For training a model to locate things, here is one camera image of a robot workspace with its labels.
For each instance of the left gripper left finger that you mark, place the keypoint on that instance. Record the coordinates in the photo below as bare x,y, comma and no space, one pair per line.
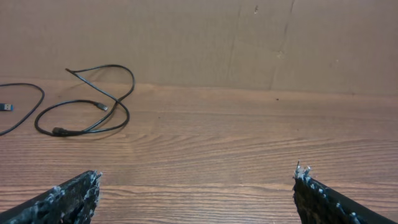
72,202

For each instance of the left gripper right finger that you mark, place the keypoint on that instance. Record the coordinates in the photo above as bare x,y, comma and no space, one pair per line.
317,203

